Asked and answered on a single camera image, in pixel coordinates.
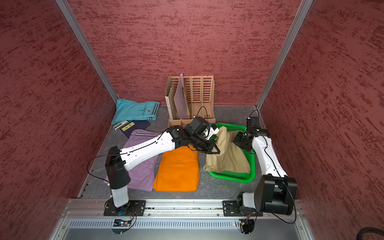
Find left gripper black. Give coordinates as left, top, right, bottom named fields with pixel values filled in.
left=189, top=132, right=220, bottom=154

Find beige long pants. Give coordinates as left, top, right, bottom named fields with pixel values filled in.
left=204, top=126, right=251, bottom=174

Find green plastic basket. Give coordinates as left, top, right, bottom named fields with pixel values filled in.
left=209, top=123, right=256, bottom=183

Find orange cloth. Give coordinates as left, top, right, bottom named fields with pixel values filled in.
left=153, top=147, right=200, bottom=193

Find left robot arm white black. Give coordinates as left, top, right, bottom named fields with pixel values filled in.
left=105, top=116, right=220, bottom=209

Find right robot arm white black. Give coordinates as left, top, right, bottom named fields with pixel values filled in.
left=234, top=130, right=298, bottom=217

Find folded purple shorts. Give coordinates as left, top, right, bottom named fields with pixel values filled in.
left=122, top=130, right=161, bottom=192

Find folded teal shirt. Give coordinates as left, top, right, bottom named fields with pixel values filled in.
left=111, top=99, right=160, bottom=125

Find lilac paper folder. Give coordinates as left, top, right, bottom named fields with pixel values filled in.
left=174, top=73, right=189, bottom=120

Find beige desk file organizer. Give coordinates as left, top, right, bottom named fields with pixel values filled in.
left=168, top=75, right=216, bottom=127

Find cardboard sheet in organizer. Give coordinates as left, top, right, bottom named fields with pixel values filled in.
left=165, top=76, right=177, bottom=120

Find dark blue book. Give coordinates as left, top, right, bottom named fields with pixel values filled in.
left=113, top=120, right=151, bottom=139

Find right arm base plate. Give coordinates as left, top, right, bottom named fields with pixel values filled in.
left=222, top=201, right=263, bottom=218

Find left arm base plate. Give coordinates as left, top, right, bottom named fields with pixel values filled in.
left=104, top=199, right=147, bottom=217

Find right aluminium corner post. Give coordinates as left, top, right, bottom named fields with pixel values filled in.
left=255, top=0, right=315, bottom=109

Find aluminium corner post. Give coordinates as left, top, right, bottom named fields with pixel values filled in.
left=55, top=0, right=119, bottom=103
left=255, top=0, right=315, bottom=109

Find black hose bottom corner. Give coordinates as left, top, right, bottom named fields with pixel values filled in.
left=356, top=226, right=384, bottom=240

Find left aluminium corner post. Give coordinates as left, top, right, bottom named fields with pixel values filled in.
left=55, top=0, right=119, bottom=103

